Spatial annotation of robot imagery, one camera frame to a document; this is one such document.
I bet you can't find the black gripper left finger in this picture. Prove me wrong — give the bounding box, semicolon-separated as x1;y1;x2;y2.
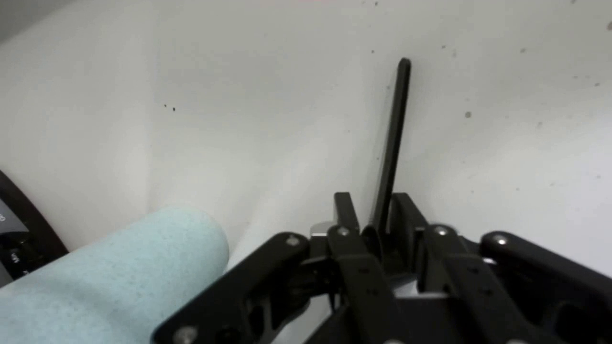
150;190;408;344

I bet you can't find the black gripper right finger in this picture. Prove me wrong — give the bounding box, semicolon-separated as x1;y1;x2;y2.
383;192;612;344

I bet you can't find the teal plastic cup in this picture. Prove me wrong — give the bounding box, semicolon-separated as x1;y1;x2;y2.
0;203;230;344

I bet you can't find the black gas stove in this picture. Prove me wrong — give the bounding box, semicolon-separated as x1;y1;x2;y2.
0;171;70;288

